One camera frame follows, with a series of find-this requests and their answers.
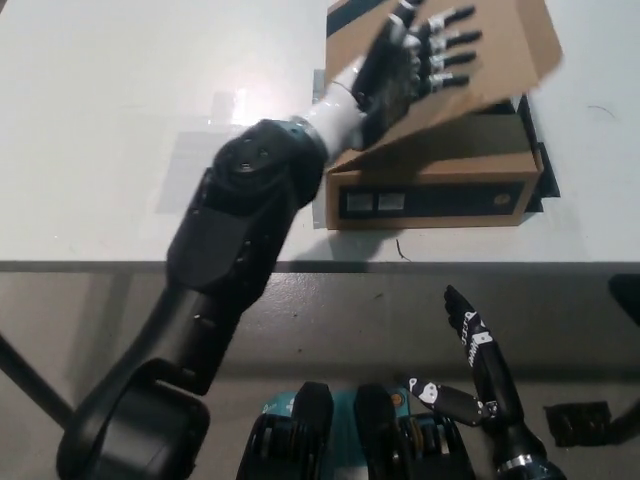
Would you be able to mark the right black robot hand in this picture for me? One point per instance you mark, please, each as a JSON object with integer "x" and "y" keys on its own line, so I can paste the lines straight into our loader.
{"x": 492, "y": 370}

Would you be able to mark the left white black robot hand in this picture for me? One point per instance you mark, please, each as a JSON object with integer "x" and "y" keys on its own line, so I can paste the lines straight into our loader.
{"x": 390, "y": 75}

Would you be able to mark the brown cardboard storage box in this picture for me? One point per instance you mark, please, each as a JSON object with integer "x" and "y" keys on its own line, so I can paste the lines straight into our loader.
{"x": 450, "y": 155}

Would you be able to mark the robot legs with teal torso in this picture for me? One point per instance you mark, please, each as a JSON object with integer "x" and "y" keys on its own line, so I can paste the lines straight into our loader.
{"x": 370, "y": 430}

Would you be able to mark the black floor tape patch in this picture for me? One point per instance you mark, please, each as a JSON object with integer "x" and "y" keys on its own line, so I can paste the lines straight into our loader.
{"x": 577, "y": 425}

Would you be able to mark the black diagonal table leg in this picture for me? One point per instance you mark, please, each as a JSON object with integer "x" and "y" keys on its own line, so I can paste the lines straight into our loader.
{"x": 30, "y": 370}

